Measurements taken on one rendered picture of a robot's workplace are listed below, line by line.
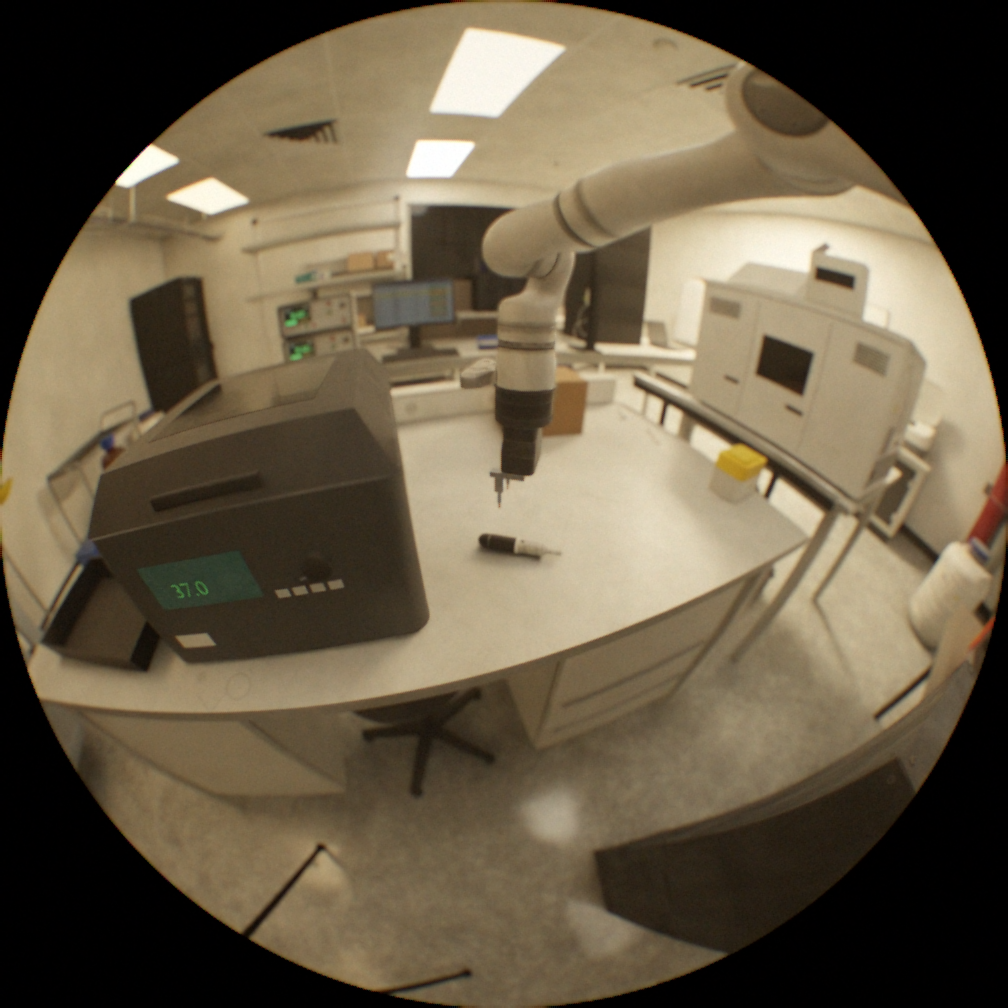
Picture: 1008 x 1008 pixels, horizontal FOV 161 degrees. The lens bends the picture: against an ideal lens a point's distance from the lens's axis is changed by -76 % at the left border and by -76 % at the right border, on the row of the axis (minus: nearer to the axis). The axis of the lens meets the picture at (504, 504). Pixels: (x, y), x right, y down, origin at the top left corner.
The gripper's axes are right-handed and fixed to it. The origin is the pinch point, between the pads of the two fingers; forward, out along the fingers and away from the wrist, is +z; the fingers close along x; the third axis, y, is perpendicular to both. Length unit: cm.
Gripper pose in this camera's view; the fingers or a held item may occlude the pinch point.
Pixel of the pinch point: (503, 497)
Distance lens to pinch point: 54.3
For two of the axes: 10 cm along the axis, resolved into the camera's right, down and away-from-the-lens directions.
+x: 2.4, -5.5, 8.0
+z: -0.2, 8.2, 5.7
